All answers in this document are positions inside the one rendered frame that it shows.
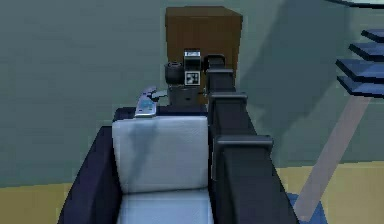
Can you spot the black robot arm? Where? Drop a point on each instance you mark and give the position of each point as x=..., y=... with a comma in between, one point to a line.
x=243, y=173

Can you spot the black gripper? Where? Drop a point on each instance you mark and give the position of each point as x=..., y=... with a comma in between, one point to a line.
x=181, y=95

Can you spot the navy armchair with white cushions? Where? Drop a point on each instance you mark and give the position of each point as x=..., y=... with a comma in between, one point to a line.
x=160, y=156

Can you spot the blue tiered shelf stand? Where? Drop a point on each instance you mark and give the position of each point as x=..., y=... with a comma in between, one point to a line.
x=363, y=71

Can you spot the brown carton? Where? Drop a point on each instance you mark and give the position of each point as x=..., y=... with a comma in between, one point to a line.
x=203, y=31

